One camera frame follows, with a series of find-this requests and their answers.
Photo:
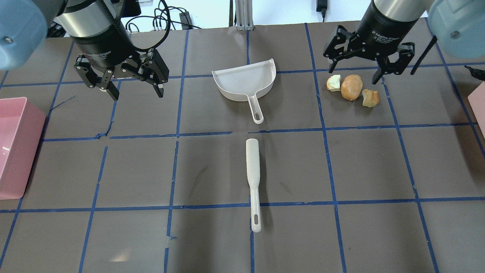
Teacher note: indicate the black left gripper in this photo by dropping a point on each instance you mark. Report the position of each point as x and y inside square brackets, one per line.
[101, 48]

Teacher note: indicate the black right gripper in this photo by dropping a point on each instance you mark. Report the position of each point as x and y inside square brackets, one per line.
[379, 33]

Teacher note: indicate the brown potato shaped trash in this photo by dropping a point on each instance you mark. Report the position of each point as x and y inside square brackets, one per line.
[351, 87]

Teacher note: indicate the pale green trash chunk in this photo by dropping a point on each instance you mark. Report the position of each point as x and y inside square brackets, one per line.
[333, 83]

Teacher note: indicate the orange trash chunk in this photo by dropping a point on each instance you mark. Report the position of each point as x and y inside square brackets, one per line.
[370, 98]

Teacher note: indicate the white plastic dustpan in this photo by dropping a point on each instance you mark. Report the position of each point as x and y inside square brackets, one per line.
[247, 84]

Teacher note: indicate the white hand brush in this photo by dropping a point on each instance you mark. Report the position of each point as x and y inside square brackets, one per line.
[253, 177]

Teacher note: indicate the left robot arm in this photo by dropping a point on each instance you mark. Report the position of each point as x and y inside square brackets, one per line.
[95, 26]

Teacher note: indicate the pink plastic bin left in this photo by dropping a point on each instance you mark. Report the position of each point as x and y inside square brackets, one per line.
[21, 125]

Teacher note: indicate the pink plastic bin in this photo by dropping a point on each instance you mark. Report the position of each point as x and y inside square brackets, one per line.
[477, 102]
[21, 125]

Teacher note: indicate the pink plastic bin right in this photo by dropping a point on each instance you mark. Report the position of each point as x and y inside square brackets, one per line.
[477, 102]

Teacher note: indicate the black power adapter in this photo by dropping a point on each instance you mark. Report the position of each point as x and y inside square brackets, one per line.
[322, 6]

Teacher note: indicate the aluminium frame post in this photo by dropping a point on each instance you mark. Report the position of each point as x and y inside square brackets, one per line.
[244, 15]

